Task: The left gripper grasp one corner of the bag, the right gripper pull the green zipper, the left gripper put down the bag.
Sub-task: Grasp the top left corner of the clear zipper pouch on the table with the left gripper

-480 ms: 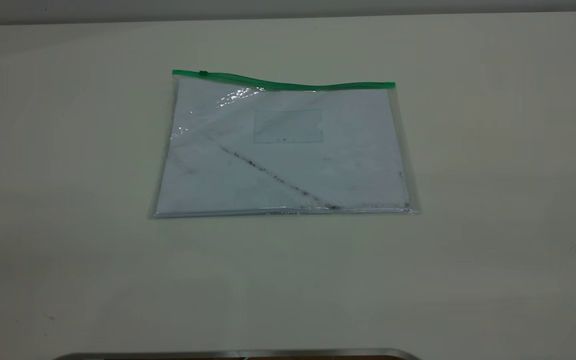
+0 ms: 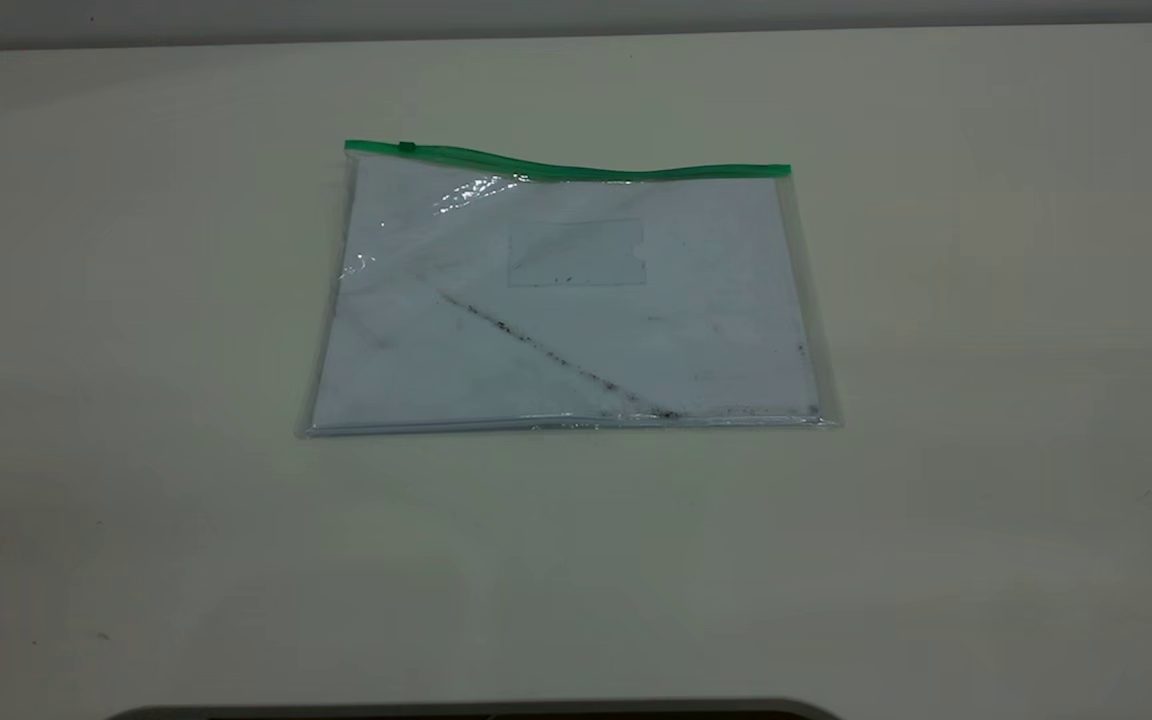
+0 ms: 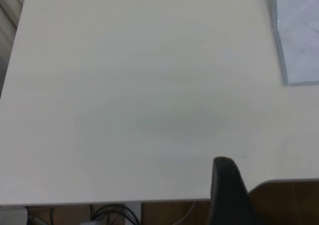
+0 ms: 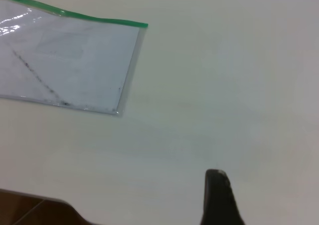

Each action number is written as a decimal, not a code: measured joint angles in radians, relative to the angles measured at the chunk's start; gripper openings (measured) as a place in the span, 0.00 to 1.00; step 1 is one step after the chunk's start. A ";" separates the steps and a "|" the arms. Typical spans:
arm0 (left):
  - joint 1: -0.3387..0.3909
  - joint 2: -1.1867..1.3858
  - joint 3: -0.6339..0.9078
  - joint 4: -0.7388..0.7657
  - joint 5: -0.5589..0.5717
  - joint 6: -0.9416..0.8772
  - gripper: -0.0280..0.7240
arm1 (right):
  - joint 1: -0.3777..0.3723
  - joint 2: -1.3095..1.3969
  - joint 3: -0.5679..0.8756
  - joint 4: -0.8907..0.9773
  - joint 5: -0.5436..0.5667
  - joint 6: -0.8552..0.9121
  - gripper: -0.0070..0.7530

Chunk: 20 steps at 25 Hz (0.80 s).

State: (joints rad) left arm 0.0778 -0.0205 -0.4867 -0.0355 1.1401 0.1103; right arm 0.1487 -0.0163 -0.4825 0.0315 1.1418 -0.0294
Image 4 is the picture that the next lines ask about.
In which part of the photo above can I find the clear zip bag green zipper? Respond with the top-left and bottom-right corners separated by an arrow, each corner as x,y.
0,0 -> 149,116

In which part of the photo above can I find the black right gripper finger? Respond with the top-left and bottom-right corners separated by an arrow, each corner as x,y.
200,169 -> 248,225

